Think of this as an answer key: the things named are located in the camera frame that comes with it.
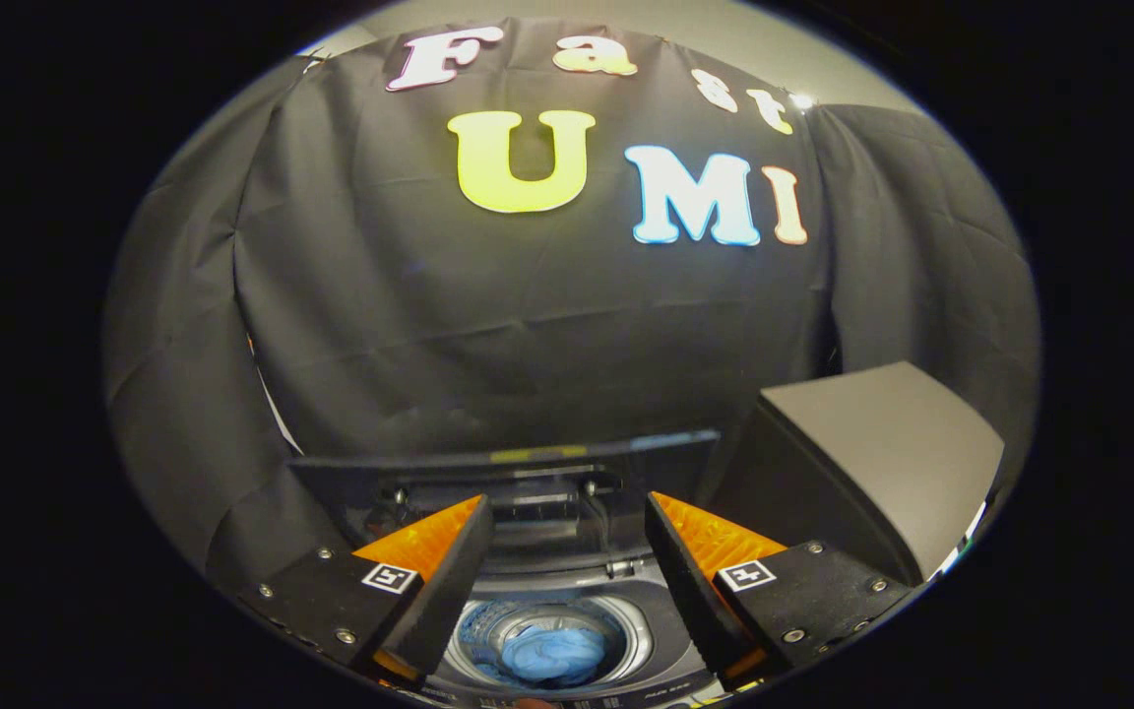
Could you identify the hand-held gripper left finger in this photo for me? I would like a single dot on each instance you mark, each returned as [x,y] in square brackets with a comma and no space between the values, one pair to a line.
[449,591]

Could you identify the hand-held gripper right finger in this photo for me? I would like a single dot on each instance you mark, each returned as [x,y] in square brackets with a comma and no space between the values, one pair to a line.
[690,591]

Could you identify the light blue polo shirt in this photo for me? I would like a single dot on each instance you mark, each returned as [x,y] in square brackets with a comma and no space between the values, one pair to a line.
[552,655]

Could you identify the dark washing machine lid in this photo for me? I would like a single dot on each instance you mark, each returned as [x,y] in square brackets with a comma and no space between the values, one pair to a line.
[429,468]

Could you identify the beige cabinet with dark top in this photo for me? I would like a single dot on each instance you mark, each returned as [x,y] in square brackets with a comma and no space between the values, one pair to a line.
[872,443]

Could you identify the black backdrop cloth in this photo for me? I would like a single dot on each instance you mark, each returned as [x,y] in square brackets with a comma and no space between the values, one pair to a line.
[528,335]

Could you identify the ceiling light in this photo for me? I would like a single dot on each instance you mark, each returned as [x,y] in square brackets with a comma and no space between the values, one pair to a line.
[801,100]

